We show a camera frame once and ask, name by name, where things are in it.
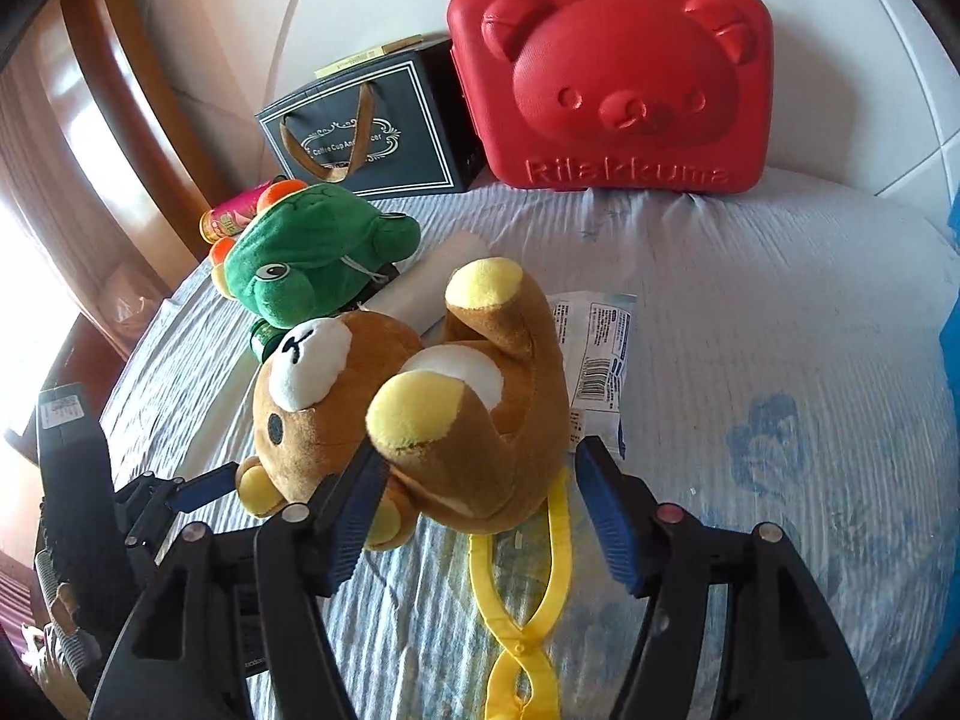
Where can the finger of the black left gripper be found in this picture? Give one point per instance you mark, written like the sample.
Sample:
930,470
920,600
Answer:
190,495

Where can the dark gift bag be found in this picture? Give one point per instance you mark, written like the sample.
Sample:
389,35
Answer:
391,126

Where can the white wet wipes pack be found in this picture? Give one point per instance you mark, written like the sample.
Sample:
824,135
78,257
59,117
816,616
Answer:
594,331

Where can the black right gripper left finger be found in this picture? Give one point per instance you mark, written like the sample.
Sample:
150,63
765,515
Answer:
225,606

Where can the yellow duck frog-hat plush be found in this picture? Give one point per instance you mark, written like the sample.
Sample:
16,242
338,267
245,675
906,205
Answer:
311,251

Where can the brown bear plush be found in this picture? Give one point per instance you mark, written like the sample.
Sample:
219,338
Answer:
474,428

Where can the green capped bottle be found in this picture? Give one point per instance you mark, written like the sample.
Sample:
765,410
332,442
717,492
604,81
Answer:
264,338

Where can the striped blue white bedsheet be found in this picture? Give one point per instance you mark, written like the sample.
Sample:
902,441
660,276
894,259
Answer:
784,365

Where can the white paper roll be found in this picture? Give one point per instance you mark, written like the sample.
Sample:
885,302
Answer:
416,297

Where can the red bear suitcase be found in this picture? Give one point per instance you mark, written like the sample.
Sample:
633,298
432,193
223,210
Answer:
567,94

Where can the pink can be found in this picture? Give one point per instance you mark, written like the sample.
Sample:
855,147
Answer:
231,217

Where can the blue plastic storage crate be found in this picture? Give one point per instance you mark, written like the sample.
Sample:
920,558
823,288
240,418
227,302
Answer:
948,337

